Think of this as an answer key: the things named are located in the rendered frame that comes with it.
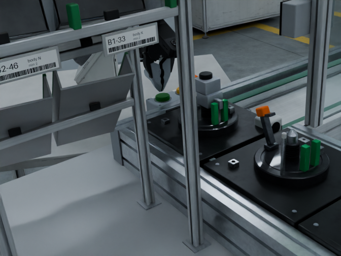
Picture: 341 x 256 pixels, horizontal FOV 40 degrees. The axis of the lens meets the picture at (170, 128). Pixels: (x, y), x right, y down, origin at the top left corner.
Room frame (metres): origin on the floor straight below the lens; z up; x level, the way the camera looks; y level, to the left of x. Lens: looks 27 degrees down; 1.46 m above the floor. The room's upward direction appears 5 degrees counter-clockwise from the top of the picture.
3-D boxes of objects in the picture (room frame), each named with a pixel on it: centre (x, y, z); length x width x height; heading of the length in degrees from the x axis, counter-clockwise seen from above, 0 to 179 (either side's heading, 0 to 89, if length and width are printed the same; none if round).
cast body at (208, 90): (0.97, -0.09, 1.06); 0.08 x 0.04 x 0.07; 32
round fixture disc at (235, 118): (0.98, -0.09, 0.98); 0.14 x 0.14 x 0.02
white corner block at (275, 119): (0.95, -0.22, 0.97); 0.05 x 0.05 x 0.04; 32
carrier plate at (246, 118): (0.98, -0.09, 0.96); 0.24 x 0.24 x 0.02; 32
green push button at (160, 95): (1.17, 0.01, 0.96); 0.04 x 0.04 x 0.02
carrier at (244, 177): (0.76, -0.23, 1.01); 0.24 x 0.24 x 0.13; 32
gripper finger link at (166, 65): (1.20, 0.01, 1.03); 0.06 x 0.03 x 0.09; 32
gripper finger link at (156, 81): (1.18, 0.04, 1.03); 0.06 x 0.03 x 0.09; 32
